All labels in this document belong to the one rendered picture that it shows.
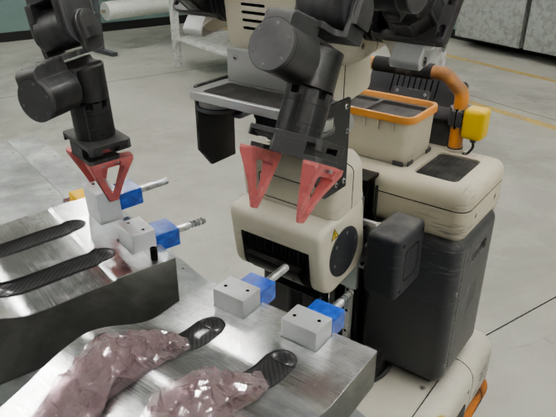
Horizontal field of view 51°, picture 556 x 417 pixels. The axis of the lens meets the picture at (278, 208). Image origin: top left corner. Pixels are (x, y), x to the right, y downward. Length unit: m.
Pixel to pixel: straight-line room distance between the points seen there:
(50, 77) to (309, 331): 0.46
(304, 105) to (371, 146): 0.68
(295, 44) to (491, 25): 6.00
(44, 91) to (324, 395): 0.50
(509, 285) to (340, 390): 1.88
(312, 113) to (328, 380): 0.30
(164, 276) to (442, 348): 0.80
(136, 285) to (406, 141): 0.71
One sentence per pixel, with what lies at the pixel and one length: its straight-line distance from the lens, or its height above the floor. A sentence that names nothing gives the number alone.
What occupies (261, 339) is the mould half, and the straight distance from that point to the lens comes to 0.73.
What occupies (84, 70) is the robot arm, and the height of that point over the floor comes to 1.12.
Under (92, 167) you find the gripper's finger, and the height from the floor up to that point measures 0.99.
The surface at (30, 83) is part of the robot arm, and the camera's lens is 0.82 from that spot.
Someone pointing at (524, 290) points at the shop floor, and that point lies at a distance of 2.49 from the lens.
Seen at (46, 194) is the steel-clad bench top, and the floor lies 0.80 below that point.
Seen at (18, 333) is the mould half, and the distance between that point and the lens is 0.79.
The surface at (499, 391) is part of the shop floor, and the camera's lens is 2.01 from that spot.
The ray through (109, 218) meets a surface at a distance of 0.94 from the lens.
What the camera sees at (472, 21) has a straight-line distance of 6.73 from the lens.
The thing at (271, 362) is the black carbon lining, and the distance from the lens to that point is 0.70.
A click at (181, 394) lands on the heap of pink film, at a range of 0.58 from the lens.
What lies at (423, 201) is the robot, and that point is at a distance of 1.28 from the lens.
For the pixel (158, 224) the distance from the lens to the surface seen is 0.89.
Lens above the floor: 1.32
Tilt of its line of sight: 27 degrees down
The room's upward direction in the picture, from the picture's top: straight up
